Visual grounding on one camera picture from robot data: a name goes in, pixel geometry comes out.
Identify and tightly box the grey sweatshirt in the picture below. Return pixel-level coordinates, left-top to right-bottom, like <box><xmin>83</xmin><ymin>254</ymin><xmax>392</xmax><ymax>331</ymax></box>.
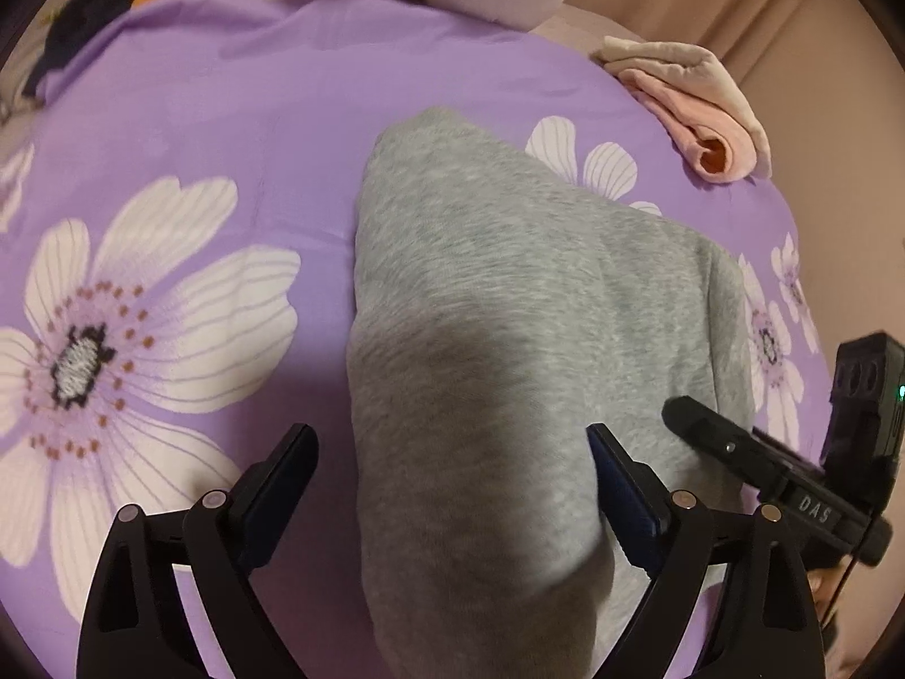
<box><xmin>347</xmin><ymin>109</ymin><xmax>755</xmax><ymax>677</ymax></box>

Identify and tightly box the person's right hand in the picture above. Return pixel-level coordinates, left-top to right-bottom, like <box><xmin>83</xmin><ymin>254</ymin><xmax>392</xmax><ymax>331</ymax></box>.
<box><xmin>807</xmin><ymin>556</ymin><xmax>850</xmax><ymax>618</ymax></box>

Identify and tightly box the pink folded garment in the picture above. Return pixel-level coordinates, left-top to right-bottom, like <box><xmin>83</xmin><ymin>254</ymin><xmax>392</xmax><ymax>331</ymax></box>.
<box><xmin>592</xmin><ymin>35</ymin><xmax>773</xmax><ymax>184</ymax></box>

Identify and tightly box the purple floral bed sheet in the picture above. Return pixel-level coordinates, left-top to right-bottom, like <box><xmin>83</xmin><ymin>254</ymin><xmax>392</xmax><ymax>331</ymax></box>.
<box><xmin>2</xmin><ymin>0</ymin><xmax>830</xmax><ymax>677</ymax></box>

